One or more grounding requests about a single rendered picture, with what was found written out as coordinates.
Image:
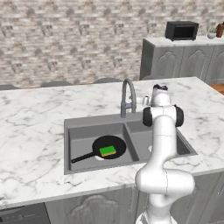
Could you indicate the dark grey stool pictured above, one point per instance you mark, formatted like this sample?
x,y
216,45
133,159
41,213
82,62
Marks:
x,y
107,80
56,84
7,87

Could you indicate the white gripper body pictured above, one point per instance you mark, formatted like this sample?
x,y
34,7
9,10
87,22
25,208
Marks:
x,y
143,100

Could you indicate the grey cupboard run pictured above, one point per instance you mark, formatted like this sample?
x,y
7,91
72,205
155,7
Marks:
x,y
186,61

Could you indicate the grey arched tap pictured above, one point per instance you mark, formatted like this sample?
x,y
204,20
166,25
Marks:
x,y
126,108

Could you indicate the green and yellow sponge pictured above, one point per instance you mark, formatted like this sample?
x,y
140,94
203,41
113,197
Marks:
x,y
107,151

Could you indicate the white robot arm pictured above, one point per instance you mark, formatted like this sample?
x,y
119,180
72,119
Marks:
x,y
164,145

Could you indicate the black microwave oven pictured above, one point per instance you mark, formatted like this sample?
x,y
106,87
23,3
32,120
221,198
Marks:
x,y
181,31

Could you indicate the plant in white pot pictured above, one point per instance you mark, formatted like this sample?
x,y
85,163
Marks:
x,y
212,33

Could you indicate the grey double sink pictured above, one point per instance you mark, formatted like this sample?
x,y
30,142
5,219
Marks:
x,y
87,137

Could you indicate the black frying pan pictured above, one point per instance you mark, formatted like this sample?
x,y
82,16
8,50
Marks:
x,y
110,143

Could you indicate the black dishwasher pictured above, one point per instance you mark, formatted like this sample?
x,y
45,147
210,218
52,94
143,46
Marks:
x,y
24,215

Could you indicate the grey cupboard door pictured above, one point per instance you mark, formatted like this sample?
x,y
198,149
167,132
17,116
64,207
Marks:
x,y
204,201
93,208

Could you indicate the brown knife block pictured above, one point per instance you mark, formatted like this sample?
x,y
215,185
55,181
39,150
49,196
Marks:
x,y
220,30

